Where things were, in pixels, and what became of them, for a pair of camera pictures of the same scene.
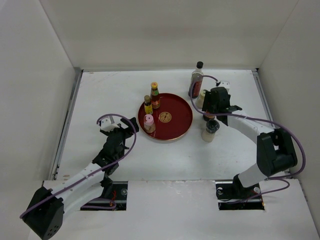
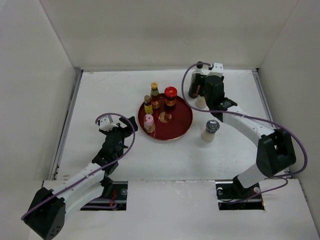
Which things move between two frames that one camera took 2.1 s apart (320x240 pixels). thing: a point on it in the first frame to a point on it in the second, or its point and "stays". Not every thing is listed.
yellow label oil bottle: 148,106 stays
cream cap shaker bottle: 200,100 stays
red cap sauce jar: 208,117 to 170,94
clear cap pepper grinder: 208,135 stays
